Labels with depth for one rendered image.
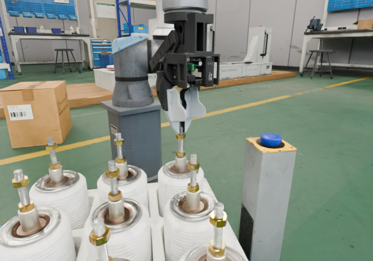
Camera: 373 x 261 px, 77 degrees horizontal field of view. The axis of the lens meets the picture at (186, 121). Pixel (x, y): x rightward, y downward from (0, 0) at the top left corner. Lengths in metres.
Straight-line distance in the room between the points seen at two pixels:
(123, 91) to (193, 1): 0.50
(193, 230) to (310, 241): 0.46
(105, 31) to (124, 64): 5.92
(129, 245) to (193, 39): 0.31
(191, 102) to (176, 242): 0.24
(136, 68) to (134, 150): 0.28
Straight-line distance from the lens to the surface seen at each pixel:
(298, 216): 0.84
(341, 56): 5.53
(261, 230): 0.55
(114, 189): 0.37
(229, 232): 0.47
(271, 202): 0.51
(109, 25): 6.77
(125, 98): 0.83
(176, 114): 0.42
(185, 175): 0.47
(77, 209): 0.51
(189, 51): 0.38
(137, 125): 0.82
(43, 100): 1.38
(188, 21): 0.39
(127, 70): 0.81
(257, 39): 4.01
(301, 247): 0.75
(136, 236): 0.37
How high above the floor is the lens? 0.49
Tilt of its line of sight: 17 degrees down
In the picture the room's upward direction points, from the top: straight up
